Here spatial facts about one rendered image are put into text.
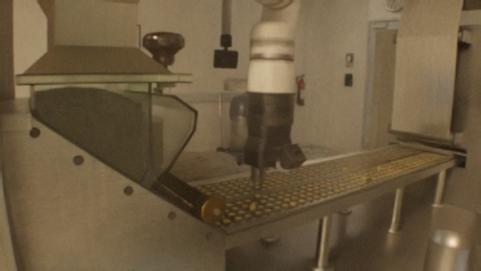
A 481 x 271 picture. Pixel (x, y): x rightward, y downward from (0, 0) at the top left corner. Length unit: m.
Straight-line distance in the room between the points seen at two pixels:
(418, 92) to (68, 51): 0.94
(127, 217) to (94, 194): 0.04
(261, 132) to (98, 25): 0.27
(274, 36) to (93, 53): 0.26
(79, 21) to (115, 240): 0.23
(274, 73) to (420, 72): 0.66
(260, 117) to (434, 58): 0.68
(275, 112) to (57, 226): 0.32
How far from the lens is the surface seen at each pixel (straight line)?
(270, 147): 0.51
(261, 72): 0.49
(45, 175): 0.33
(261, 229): 0.48
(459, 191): 1.12
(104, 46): 0.38
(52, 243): 0.35
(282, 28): 0.50
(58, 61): 0.36
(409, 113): 1.09
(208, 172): 0.69
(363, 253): 0.75
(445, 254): 0.64
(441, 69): 1.05
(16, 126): 0.32
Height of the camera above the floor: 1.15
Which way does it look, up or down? 10 degrees down
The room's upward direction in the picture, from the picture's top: 1 degrees clockwise
